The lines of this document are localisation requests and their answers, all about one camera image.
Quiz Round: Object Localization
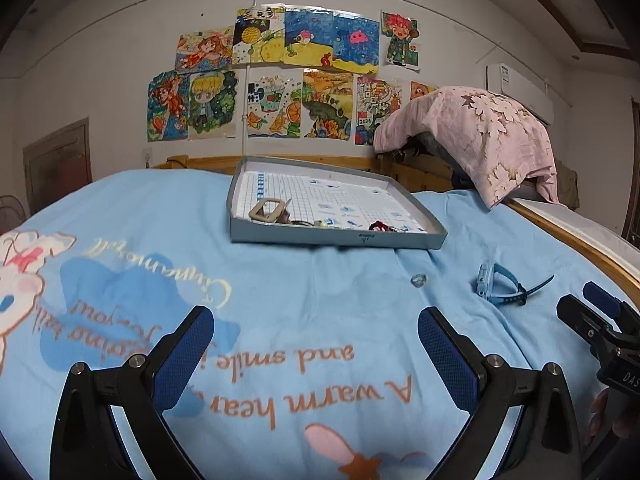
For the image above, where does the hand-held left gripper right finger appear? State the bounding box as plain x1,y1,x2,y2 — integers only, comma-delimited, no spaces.
417,306,583,480

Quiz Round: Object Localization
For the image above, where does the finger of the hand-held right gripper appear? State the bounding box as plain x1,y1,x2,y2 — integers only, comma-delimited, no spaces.
582,281,640,323
556,294,621,363

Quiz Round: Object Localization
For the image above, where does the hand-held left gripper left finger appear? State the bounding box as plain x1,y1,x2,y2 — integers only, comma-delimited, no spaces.
49,305,216,480

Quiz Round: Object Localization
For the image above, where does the beige hair claw clip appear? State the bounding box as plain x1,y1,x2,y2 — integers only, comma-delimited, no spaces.
248,198,293,224

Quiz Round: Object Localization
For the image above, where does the grey shallow tray box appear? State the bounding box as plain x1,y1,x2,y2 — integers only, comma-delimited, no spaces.
227,156,448,251

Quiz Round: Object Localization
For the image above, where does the person's right hand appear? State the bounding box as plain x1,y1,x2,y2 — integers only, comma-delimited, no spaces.
587,387,640,442

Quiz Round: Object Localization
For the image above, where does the white mattress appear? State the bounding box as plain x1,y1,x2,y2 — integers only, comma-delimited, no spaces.
515,198,640,262

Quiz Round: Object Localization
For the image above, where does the blue wrist watch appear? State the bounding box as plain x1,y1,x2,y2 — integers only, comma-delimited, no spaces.
475,261,555,307

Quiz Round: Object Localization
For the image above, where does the olive cloth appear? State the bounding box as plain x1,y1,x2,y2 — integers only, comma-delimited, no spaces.
556,159,581,210

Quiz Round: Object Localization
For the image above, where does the blue printed blanket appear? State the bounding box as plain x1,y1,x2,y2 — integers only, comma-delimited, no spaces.
0,167,640,480

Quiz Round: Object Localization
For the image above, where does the pink floral cloth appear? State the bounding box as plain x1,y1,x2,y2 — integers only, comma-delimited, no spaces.
372,86,560,209

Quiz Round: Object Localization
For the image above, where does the dark grey bedding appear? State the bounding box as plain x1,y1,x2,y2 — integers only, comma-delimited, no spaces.
400,132,476,188

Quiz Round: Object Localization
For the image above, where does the white air conditioner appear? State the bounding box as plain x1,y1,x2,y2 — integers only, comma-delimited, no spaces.
485,62,556,127

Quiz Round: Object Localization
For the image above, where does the dark wooden door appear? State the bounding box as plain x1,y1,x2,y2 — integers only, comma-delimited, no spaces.
22,117,93,216

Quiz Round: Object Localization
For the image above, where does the wooden bed frame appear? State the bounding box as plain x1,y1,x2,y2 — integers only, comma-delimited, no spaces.
152,154,640,301

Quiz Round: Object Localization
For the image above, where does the group of children's wall drawings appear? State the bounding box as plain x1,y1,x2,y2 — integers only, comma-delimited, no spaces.
146,4,441,147

